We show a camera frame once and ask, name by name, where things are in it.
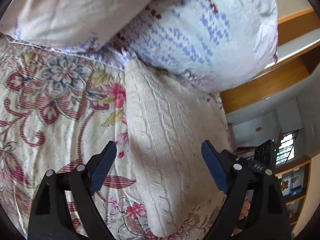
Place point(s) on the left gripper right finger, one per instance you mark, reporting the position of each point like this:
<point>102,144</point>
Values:
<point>218,164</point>

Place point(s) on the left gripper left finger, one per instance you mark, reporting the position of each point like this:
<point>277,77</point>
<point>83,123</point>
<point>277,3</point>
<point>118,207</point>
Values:
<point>99,166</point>

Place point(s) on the cream knitted garment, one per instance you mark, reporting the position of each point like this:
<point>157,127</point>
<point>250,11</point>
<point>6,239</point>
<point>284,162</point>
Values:
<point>167,122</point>

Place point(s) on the window with bars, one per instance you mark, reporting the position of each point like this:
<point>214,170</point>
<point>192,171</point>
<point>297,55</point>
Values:
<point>290,146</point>

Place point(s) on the wooden bookshelf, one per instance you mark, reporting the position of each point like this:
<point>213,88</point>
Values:
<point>294,176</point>

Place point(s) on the floral bed quilt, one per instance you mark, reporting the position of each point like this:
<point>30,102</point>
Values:
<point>57,111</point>

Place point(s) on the blue patterned white pillow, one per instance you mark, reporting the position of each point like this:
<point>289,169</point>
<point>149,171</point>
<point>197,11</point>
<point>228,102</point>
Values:
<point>214,44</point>

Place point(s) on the pink white pillow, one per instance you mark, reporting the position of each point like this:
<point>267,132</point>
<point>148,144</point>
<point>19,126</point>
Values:
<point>78,25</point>

